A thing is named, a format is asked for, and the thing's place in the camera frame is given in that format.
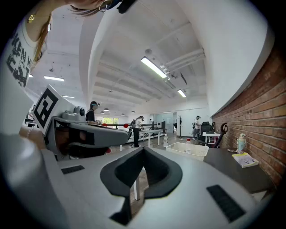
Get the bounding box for person's white printed shirt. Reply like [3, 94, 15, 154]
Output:
[0, 17, 49, 135]

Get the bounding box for white-legged long table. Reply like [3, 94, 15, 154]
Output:
[138, 128, 164, 148]

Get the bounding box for black coat rack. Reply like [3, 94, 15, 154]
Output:
[177, 114, 183, 138]

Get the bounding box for yellow-green paperback book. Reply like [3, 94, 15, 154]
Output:
[231, 152, 260, 168]

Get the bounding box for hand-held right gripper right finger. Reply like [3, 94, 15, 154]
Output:
[129, 146, 258, 229]

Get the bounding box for black office chair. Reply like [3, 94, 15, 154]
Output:
[198, 121, 213, 146]

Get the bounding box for gold pendant necklace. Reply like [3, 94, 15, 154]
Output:
[26, 13, 51, 24]

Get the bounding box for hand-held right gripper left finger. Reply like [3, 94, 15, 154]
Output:
[41, 146, 145, 229]

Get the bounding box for person's left forearm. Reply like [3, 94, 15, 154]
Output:
[19, 125, 46, 150]

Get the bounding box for cartoon figure cup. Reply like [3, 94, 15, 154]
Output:
[236, 133, 247, 154]

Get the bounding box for small white desk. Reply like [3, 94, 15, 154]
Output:
[202, 131, 222, 146]

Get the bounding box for dark grey table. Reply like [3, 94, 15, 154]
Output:
[202, 147, 277, 195]

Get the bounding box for cream perforated plastic basket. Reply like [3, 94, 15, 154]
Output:
[166, 142, 210, 161]

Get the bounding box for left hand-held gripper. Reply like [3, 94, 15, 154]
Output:
[32, 84, 130, 161]

